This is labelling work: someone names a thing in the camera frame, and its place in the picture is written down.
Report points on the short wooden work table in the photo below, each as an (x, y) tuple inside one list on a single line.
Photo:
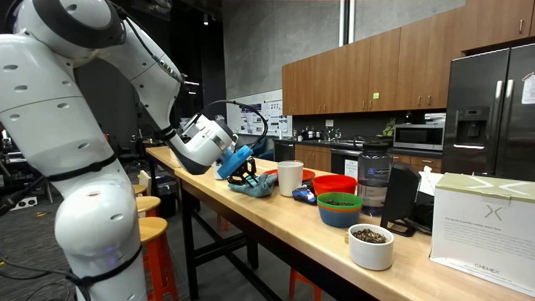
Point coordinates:
[(162, 155)]

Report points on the blue towel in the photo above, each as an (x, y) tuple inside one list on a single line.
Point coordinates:
[(260, 187)]

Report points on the black dishwasher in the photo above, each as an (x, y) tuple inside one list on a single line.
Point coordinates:
[(346, 162)]

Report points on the small dark blue object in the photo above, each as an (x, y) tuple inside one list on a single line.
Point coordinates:
[(304, 195)]

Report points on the steel microwave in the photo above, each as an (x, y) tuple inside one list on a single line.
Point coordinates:
[(419, 137)]

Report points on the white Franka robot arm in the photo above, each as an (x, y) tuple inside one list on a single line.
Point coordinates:
[(56, 139)]

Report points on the long wooden work table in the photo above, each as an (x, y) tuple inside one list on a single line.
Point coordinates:
[(312, 227)]

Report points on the blue bowl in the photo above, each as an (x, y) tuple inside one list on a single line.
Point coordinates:
[(339, 217)]

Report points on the blue wrist mount disc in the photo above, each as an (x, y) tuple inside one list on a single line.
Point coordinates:
[(235, 160)]

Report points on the red bowl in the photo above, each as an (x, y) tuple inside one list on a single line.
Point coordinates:
[(336, 184)]

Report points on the green sticky note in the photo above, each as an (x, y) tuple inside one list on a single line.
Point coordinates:
[(377, 95)]

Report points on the wooden lower cabinets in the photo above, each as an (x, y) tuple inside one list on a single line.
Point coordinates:
[(314, 157)]

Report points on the white bracket on floor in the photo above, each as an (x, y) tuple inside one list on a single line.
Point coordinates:
[(26, 202)]

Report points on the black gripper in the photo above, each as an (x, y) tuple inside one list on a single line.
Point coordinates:
[(245, 169)]

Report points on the white wall poster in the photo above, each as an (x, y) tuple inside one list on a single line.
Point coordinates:
[(277, 117)]

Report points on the green potted plant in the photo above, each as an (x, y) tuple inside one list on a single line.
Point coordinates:
[(389, 129)]

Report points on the wooden upper cabinets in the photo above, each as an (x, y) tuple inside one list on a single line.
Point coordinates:
[(391, 72)]

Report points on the clear bottle with black lid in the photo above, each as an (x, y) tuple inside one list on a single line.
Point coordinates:
[(376, 177)]

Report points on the tall white cup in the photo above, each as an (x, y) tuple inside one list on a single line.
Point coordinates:
[(290, 179)]

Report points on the black speaker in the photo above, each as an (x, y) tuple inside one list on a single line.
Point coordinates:
[(401, 194)]

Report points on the black steel refrigerator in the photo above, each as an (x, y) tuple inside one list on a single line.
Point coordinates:
[(491, 110)]

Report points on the green bowl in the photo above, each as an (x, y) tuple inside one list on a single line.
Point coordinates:
[(341, 200)]

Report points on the wooden cabinets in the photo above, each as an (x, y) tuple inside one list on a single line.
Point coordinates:
[(314, 157), (391, 72)]

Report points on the blue chair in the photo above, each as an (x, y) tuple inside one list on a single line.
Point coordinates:
[(264, 147)]

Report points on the white ramekin with dark contents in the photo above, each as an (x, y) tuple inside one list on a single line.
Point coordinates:
[(371, 252)]

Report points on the white paper bag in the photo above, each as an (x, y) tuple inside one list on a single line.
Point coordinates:
[(431, 179)]

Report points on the white cardboard box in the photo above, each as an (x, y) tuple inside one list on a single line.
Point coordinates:
[(486, 234)]

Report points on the white vertical wall pipe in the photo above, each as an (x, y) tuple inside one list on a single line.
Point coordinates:
[(347, 22)]

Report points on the small white can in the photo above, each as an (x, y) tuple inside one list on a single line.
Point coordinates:
[(219, 174)]

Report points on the orange stool with wooden seat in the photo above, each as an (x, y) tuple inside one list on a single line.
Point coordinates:
[(160, 261), (148, 202), (304, 286), (142, 187)]

